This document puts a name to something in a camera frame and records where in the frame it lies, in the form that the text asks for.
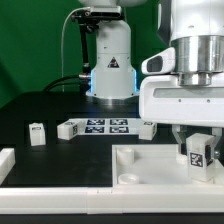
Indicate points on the white square table top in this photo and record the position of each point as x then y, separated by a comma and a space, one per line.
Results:
149, 164

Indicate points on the black camera stand pole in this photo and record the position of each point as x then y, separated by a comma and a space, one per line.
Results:
86, 64

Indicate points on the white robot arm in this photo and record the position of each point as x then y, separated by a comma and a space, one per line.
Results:
186, 74

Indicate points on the fiducial marker sheet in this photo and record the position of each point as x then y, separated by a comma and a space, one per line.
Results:
108, 126

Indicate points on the black camera on mount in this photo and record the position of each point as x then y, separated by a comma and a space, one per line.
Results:
95, 14

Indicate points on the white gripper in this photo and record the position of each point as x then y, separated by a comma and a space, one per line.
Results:
162, 100

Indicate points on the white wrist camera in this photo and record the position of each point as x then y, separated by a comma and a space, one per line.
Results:
161, 63

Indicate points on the white U-shaped fence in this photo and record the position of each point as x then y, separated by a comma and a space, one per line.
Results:
203, 197

